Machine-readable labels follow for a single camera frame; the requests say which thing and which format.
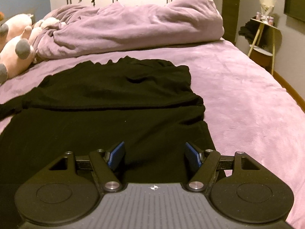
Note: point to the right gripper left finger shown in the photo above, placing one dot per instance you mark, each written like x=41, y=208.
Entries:
x=105, y=163

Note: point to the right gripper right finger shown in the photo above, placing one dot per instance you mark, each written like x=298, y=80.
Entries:
x=203, y=164

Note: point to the black garment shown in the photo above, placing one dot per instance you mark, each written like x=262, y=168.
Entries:
x=147, y=104

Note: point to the dark clothes on table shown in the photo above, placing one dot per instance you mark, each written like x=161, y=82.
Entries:
x=246, y=34

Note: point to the purple bed sheet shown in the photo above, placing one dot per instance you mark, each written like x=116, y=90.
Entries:
x=246, y=108

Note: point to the small side table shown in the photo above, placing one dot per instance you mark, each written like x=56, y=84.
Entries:
x=263, y=47

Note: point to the purple rumpled duvet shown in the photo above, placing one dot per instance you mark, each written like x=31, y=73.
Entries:
x=83, y=30

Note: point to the pink plush toy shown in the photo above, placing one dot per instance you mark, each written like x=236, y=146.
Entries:
x=17, y=37

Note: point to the white flower bouquet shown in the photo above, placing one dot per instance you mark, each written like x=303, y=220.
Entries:
x=267, y=7

